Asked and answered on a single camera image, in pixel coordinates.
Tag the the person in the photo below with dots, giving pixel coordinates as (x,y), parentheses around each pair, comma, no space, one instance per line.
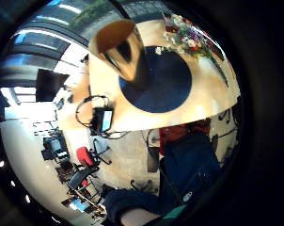
(189,157)

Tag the open laptop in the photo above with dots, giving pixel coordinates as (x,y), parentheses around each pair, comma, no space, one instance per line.
(76,204)

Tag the black office chair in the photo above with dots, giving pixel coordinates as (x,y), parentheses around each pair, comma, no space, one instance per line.
(81,177)

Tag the red office chair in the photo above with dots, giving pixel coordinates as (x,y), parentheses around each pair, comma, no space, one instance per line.
(84,156)

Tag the small black screen device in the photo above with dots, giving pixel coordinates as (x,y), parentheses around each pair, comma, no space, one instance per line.
(103,120)

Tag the dark blue round mat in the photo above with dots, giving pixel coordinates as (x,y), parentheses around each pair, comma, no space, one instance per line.
(167,84)

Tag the shiny gold metal vase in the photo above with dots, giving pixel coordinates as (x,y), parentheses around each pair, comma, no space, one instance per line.
(124,53)

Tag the bunch of colourful flowers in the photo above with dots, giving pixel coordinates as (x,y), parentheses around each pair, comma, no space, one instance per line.
(189,40)

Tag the black monitor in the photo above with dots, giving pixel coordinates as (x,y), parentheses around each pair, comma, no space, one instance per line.
(49,84)

